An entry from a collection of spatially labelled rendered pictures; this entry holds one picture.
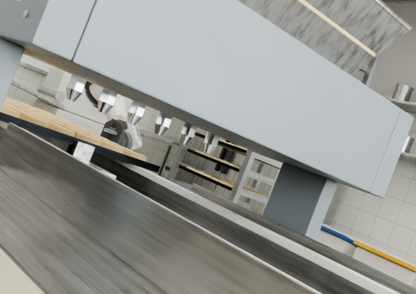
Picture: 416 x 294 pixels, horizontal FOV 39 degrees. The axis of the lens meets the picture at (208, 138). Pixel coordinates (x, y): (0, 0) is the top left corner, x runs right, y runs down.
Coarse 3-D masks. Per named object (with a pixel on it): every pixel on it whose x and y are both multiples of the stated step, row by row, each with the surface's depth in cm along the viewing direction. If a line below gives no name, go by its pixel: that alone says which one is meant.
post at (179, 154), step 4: (180, 144) 294; (180, 148) 293; (176, 152) 294; (180, 152) 292; (184, 152) 294; (176, 156) 293; (180, 156) 293; (176, 160) 292; (180, 160) 293; (172, 164) 294; (172, 168) 293; (176, 168) 293; (168, 172) 294; (172, 172) 292; (176, 172) 294; (168, 176) 293; (172, 176) 292; (168, 180) 292
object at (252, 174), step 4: (240, 168) 261; (252, 172) 267; (248, 176) 266; (252, 176) 267; (256, 176) 269; (260, 176) 271; (264, 176) 273; (260, 180) 271; (264, 180) 273; (268, 180) 275; (272, 180) 277; (272, 184) 278
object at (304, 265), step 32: (96, 160) 137; (160, 192) 117; (192, 192) 112; (224, 224) 102; (256, 224) 99; (256, 256) 95; (288, 256) 90; (320, 256) 87; (320, 288) 85; (352, 288) 81; (384, 288) 78
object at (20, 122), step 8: (0, 112) 105; (0, 120) 106; (8, 120) 107; (16, 120) 108; (24, 120) 109; (24, 128) 109; (32, 128) 110; (40, 128) 111; (48, 128) 112; (48, 136) 112; (56, 136) 113; (64, 136) 114; (72, 144) 116; (88, 144) 118; (104, 152) 121; (112, 152) 122; (128, 160) 125; (136, 160) 126; (152, 168) 129
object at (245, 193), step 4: (232, 188) 261; (244, 192) 266; (248, 192) 268; (252, 192) 270; (248, 196) 269; (252, 196) 270; (256, 196) 272; (260, 196) 274; (256, 200) 273; (260, 200) 275; (264, 200) 277; (268, 200) 278
